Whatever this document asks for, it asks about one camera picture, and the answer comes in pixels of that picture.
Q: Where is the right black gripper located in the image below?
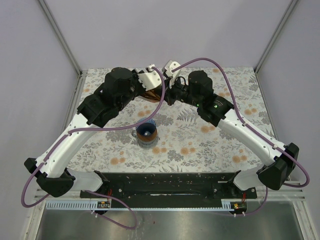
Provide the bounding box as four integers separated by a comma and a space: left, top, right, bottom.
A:
154, 74, 201, 108

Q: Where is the brown paper coffee filter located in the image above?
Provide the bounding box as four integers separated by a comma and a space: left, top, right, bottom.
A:
141, 89, 161, 103

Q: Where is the blue plastic coffee dripper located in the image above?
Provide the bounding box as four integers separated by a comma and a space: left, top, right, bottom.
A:
135, 118, 157, 136

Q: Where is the brown wooden dripper ring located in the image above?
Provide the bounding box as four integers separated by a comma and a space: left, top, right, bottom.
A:
136, 129, 159, 145

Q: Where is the clear glass server pitcher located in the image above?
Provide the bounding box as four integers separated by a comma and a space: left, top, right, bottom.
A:
131, 130, 159, 149

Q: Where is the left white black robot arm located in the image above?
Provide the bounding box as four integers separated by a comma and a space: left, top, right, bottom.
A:
24, 67, 161, 198

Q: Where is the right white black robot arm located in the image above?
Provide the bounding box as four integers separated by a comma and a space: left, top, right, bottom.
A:
164, 70, 299, 198

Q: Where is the floral patterned table mat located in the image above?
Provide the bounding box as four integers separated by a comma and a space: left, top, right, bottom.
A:
68, 67, 274, 173

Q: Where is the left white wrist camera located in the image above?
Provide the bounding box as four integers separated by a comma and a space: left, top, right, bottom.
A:
138, 64, 162, 91

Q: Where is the white slotted cable duct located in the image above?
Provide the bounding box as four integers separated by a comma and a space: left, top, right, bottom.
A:
45, 199, 247, 212

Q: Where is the aluminium frame rail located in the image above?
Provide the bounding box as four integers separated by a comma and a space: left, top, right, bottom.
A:
33, 180, 306, 201

